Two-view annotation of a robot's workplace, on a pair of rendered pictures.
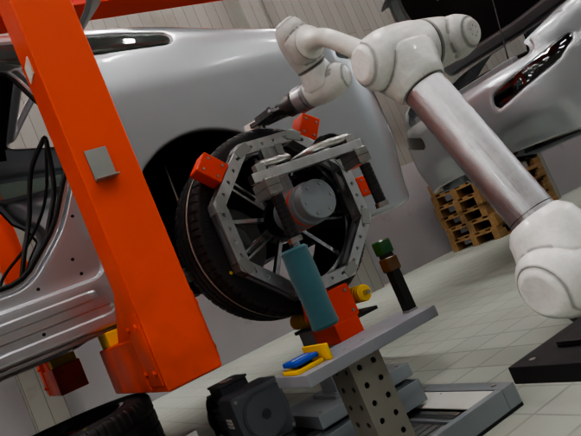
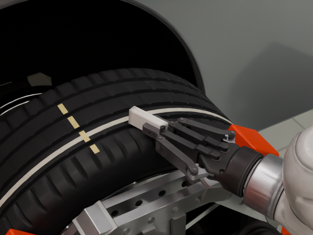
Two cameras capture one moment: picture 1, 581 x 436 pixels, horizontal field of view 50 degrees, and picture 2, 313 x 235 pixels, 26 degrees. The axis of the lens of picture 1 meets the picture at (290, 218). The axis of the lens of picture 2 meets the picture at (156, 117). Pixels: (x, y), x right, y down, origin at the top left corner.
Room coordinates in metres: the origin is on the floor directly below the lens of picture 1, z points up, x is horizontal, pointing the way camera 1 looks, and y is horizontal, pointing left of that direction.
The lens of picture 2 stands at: (1.30, -0.03, 1.93)
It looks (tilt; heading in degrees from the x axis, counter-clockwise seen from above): 41 degrees down; 1
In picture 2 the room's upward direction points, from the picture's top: straight up
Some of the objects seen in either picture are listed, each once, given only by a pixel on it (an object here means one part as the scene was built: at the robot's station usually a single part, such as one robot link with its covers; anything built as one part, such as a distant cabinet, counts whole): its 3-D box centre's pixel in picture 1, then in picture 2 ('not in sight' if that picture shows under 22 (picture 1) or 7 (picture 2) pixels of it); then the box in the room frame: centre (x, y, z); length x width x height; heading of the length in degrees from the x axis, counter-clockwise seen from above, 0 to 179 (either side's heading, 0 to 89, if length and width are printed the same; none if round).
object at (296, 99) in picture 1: (303, 98); (270, 185); (2.02, -0.19, 1.18); 0.09 x 0.06 x 0.09; 145
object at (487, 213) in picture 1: (492, 196); not in sight; (7.93, -2.48, 0.46); 1.29 x 0.88 x 0.92; 121
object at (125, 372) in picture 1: (135, 332); not in sight; (1.98, 0.60, 0.69); 0.52 x 0.17 x 0.35; 30
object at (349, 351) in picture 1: (358, 345); not in sight; (1.62, -0.03, 0.44); 0.43 x 0.17 x 0.03; 120
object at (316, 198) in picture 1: (303, 207); not in sight; (1.99, -0.05, 0.85); 0.21 x 0.14 x 0.14; 30
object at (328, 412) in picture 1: (331, 362); not in sight; (2.20, 0.07, 0.32); 0.40 x 0.30 x 0.28; 120
